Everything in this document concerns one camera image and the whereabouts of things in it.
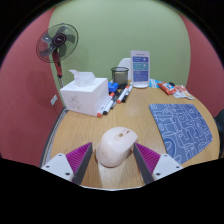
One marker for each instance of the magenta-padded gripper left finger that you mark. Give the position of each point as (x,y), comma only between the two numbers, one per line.
(60,164)

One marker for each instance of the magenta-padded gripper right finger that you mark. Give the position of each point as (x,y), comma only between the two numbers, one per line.
(165,164)

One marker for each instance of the cream white computer mouse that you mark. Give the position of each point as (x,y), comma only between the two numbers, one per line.
(116,146)

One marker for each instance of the blue patterned mouse pad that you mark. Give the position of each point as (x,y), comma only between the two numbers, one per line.
(183,130)

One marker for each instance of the white tissue box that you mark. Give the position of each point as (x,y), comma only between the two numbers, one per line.
(85,96)

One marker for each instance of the orange and white snack packet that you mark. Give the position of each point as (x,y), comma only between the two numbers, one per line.
(186,91)

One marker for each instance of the red snack packet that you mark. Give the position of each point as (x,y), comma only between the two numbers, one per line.
(166,88)

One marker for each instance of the black-capped whiteboard marker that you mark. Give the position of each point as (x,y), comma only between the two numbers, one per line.
(127,94)
(109,106)

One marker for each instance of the small black object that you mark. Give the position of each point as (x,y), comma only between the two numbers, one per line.
(171,84)

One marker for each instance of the light blue packet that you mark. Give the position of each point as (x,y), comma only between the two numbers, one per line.
(154,83)

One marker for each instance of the blue whiteboard eraser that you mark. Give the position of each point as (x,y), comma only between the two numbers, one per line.
(113,87)

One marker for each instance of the white sign stand, blue card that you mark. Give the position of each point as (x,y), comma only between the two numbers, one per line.
(140,70)

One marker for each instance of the dark mesh pen cup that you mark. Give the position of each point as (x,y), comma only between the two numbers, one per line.
(119,77)

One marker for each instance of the standing fan with red pole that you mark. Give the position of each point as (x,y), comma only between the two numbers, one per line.
(57,39)

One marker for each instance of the white wall outlet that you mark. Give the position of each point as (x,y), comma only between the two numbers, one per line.
(53,100)

